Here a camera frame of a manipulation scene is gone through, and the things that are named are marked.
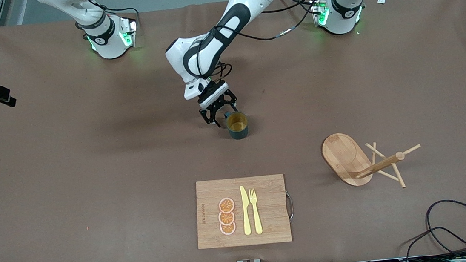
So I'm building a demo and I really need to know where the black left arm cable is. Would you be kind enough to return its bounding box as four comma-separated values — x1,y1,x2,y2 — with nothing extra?
186,0,330,82

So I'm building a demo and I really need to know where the yellow plastic fork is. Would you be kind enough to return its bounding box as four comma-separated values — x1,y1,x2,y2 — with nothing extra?
249,187,264,236

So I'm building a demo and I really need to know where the yellow plastic knife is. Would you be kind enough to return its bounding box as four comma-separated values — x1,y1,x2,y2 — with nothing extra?
239,185,252,236

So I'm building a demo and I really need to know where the black loose cable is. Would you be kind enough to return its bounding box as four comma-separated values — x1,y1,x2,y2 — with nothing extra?
424,198,466,258
399,224,466,262

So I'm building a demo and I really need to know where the wooden cup rack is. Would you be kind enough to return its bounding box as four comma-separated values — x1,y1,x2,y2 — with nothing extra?
320,126,425,196

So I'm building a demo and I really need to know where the wooden cutting board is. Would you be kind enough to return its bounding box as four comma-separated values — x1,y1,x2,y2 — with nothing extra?
192,173,297,251

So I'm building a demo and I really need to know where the brown table cover sheet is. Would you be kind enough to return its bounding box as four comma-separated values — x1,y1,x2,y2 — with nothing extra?
0,0,466,262

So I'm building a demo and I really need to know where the orange slice toy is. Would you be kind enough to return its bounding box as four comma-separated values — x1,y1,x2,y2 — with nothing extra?
218,210,236,227
219,222,237,236
218,196,236,214

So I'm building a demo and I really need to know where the dark green cup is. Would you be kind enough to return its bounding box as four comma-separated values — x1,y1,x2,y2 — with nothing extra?
224,110,250,141

